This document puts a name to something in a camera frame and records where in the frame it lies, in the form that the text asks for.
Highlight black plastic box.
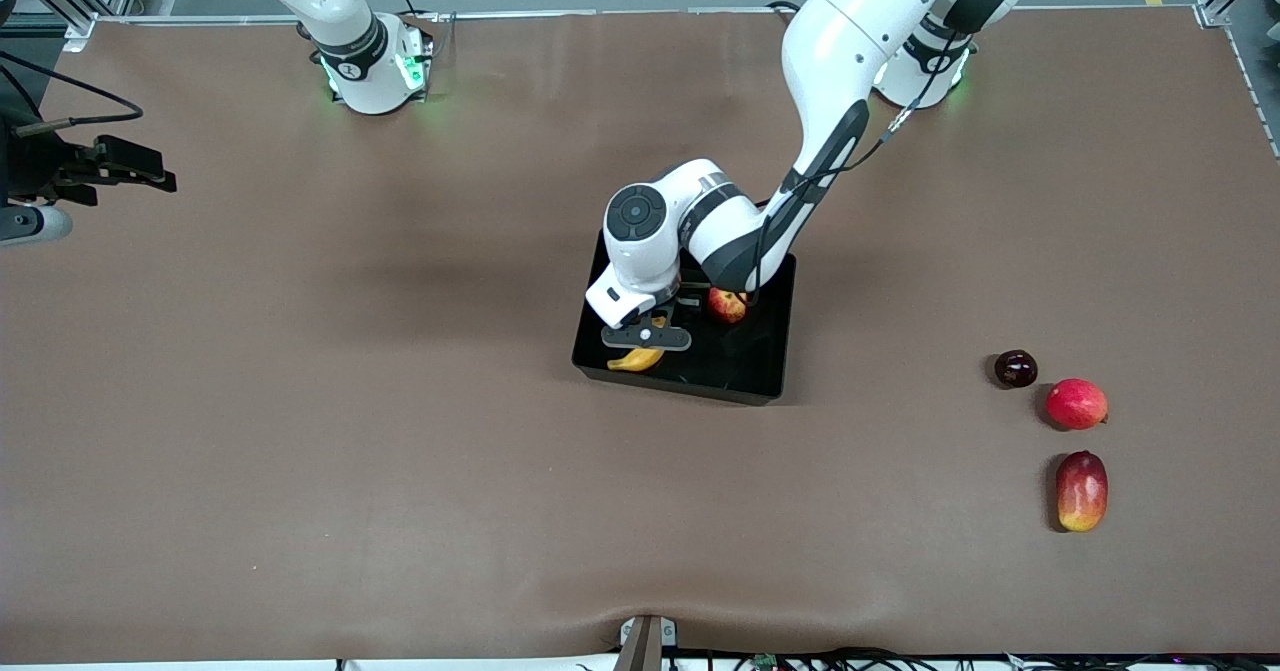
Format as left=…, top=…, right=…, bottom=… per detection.
left=571, top=201, right=798, bottom=407

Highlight red round apple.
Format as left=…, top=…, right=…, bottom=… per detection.
left=1045, top=378, right=1109, bottom=431

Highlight dark purple plum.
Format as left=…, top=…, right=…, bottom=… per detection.
left=994, top=349, right=1039, bottom=389

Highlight metal table clamp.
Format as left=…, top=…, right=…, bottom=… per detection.
left=617, top=615, right=679, bottom=671

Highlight red yellow mango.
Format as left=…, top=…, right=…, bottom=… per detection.
left=1055, top=450, right=1109, bottom=533

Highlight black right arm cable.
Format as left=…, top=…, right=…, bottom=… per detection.
left=0, top=51, right=144, bottom=139

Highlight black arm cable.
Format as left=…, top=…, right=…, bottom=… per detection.
left=745, top=31, right=966, bottom=307
left=0, top=51, right=144, bottom=139

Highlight aluminium frame struts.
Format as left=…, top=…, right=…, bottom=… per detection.
left=15, top=0, right=151, bottom=52

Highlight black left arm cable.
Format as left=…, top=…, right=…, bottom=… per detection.
left=745, top=31, right=966, bottom=307

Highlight aluminium table edge rail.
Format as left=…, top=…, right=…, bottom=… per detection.
left=95, top=6, right=1201, bottom=24

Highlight aluminium corner frame profile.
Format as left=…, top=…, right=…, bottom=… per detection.
left=1195, top=0, right=1280, bottom=160

